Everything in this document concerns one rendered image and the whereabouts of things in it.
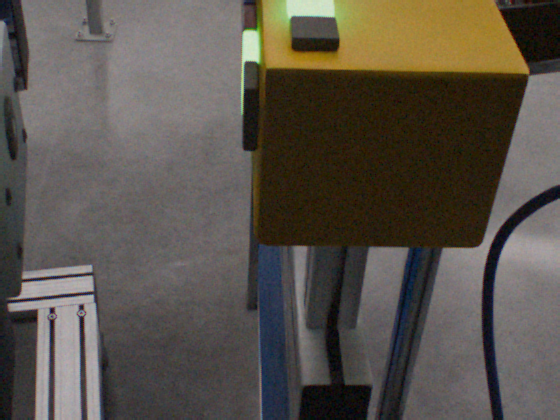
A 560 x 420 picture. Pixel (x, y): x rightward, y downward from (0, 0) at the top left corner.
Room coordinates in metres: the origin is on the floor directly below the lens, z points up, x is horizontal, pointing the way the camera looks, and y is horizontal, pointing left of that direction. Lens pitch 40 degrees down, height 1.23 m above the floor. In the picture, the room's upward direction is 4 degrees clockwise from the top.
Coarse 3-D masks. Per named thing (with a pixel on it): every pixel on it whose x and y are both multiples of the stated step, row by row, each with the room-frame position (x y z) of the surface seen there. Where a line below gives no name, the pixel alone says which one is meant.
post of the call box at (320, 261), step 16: (320, 256) 0.33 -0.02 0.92; (336, 256) 0.34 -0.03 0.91; (352, 256) 0.33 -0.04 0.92; (320, 272) 0.33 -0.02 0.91; (336, 272) 0.34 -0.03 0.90; (352, 272) 0.33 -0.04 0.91; (304, 288) 0.35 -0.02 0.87; (320, 288) 0.33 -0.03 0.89; (336, 288) 0.34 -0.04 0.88; (352, 288) 0.33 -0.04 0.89; (304, 304) 0.35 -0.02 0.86; (320, 304) 0.33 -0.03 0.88; (336, 304) 0.34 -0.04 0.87; (352, 304) 0.33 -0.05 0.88; (320, 320) 0.33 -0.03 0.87; (336, 320) 0.34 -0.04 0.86; (352, 320) 0.33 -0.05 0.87
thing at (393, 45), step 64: (256, 0) 0.34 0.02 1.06; (384, 0) 0.32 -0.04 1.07; (448, 0) 0.32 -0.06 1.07; (320, 64) 0.27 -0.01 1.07; (384, 64) 0.27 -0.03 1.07; (448, 64) 0.27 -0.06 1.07; (512, 64) 0.28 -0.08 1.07; (320, 128) 0.26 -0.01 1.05; (384, 128) 0.27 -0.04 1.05; (448, 128) 0.27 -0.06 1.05; (512, 128) 0.27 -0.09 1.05; (256, 192) 0.27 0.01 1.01; (320, 192) 0.26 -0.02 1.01; (384, 192) 0.27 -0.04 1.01; (448, 192) 0.27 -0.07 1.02
